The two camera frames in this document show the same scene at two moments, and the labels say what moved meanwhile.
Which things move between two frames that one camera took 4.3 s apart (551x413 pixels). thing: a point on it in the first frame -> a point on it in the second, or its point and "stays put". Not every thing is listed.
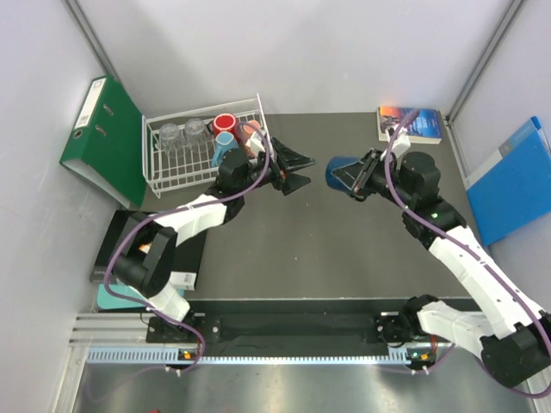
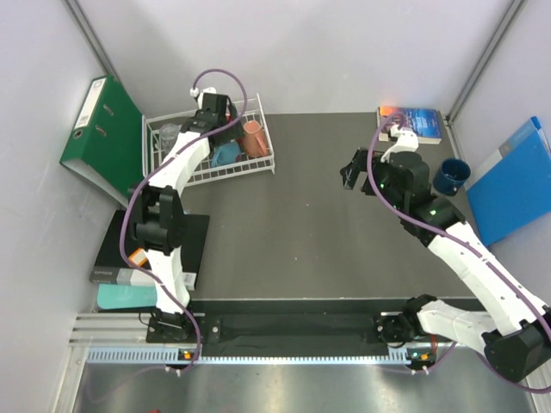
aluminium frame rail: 113,329 stays put
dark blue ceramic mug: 334,163 -> 451,174
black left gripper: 293,181 -> 233,132
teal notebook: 126,293 stays put
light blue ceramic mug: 225,141 stays put
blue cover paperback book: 424,128 stays put
